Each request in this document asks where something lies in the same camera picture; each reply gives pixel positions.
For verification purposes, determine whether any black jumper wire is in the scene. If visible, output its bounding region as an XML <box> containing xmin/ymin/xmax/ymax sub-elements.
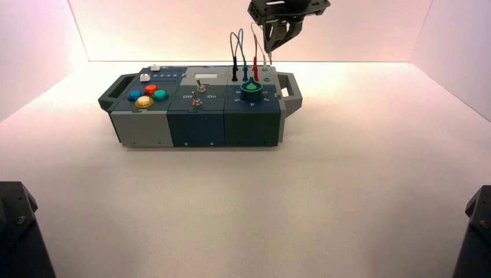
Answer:
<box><xmin>229</xmin><ymin>32</ymin><xmax>240</xmax><ymax>82</ymax></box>

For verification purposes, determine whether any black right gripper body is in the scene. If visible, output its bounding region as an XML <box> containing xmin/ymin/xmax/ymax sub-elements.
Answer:
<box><xmin>247</xmin><ymin>0</ymin><xmax>331</xmax><ymax>27</ymax></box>

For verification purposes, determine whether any white jumper wire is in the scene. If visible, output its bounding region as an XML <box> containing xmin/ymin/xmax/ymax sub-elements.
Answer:
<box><xmin>251</xmin><ymin>22</ymin><xmax>274</xmax><ymax>72</ymax></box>

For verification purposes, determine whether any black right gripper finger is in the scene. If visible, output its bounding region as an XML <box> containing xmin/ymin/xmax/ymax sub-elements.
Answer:
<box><xmin>262</xmin><ymin>21</ymin><xmax>284</xmax><ymax>54</ymax></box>
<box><xmin>271</xmin><ymin>17</ymin><xmax>305</xmax><ymax>53</ymax></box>

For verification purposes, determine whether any grey and navy control box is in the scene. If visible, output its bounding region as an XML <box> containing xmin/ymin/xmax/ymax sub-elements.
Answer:
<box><xmin>97</xmin><ymin>65</ymin><xmax>303</xmax><ymax>148</ymax></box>

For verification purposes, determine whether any dark rotary knob green pointer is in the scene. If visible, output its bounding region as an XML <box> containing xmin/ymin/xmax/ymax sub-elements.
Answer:
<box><xmin>239</xmin><ymin>76</ymin><xmax>263</xmax><ymax>103</ymax></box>

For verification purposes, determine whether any red jumper wire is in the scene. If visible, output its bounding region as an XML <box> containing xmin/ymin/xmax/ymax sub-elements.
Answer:
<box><xmin>252</xmin><ymin>34</ymin><xmax>259</xmax><ymax>82</ymax></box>

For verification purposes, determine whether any blue jumper wire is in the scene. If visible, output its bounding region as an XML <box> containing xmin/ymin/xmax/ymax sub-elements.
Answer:
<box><xmin>237</xmin><ymin>28</ymin><xmax>249</xmax><ymax>82</ymax></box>

